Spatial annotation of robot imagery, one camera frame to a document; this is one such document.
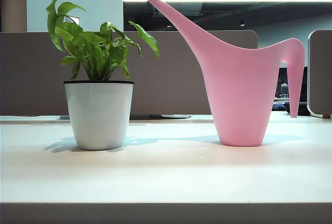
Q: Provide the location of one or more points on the pink plastic watering can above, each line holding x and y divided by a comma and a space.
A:
241, 91

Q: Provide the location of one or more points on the white plant pot black rim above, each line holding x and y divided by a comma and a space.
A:
98, 115

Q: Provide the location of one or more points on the green leafy plant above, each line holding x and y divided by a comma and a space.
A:
96, 53

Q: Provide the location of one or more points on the black computer monitor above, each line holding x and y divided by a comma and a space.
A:
282, 76

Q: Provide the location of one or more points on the long brown desk partition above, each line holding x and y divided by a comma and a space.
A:
31, 78

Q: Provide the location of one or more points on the black rounded bag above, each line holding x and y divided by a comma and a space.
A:
303, 108

